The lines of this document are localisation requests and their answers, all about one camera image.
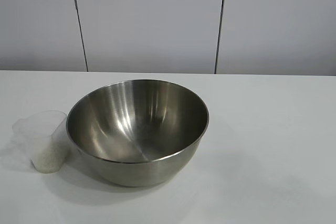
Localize stainless steel mixing bowl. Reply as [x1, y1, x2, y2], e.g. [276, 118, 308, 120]
[65, 78, 210, 188]

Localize translucent plastic measuring cup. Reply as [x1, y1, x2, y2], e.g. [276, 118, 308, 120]
[12, 110, 71, 174]

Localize white rice grains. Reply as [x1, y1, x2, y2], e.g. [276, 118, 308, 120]
[31, 146, 71, 174]

